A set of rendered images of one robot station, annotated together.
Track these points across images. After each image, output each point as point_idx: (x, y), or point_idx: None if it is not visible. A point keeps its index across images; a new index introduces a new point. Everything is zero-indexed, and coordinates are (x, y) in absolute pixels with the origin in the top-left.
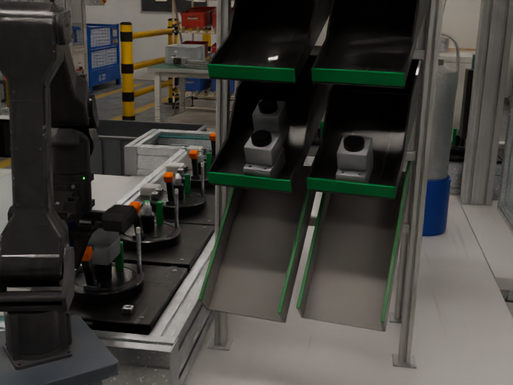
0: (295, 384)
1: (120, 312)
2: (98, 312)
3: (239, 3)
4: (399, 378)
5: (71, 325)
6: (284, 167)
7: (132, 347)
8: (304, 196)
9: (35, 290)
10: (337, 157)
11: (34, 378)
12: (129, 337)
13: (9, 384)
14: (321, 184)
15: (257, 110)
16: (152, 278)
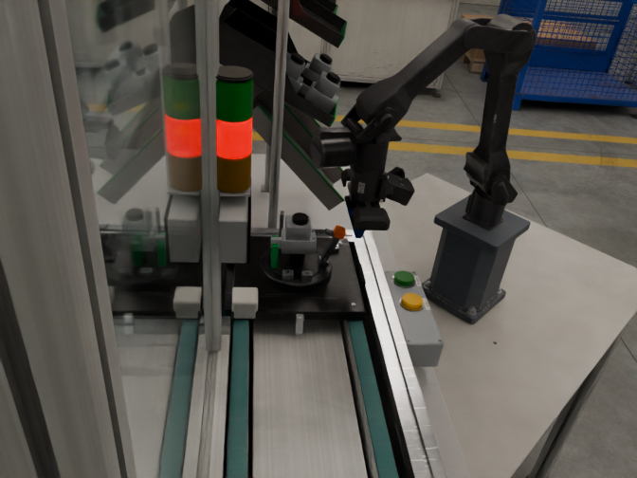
0: (311, 224)
1: (336, 253)
2: (342, 263)
3: None
4: (288, 191)
5: (448, 214)
6: None
7: (374, 245)
8: (272, 118)
9: (482, 192)
10: (329, 71)
11: (504, 213)
12: (361, 248)
13: (516, 219)
14: None
15: (299, 64)
16: (265, 249)
